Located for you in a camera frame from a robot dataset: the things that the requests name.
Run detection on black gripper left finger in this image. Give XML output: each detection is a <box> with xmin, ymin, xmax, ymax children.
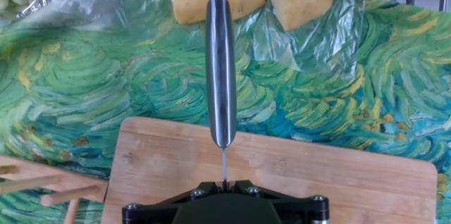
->
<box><xmin>122</xmin><ymin>180</ymin><xmax>224</xmax><ymax>224</ymax></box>

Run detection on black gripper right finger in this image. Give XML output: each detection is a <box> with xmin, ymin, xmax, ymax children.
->
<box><xmin>225</xmin><ymin>180</ymin><xmax>330</xmax><ymax>224</ymax></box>

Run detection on steel cleaver knife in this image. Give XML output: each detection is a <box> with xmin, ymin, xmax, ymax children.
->
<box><xmin>205</xmin><ymin>0</ymin><xmax>237</xmax><ymax>192</ymax></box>

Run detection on bamboo cutting board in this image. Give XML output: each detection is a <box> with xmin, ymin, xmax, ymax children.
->
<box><xmin>100</xmin><ymin>116</ymin><xmax>438</xmax><ymax>224</ymax></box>

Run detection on wooden peg dish rack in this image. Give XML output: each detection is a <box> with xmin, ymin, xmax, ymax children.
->
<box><xmin>0</xmin><ymin>155</ymin><xmax>109</xmax><ymax>224</ymax></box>

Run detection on painted landscape tablecloth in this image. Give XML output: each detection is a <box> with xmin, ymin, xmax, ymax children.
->
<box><xmin>0</xmin><ymin>0</ymin><xmax>451</xmax><ymax>224</ymax></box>

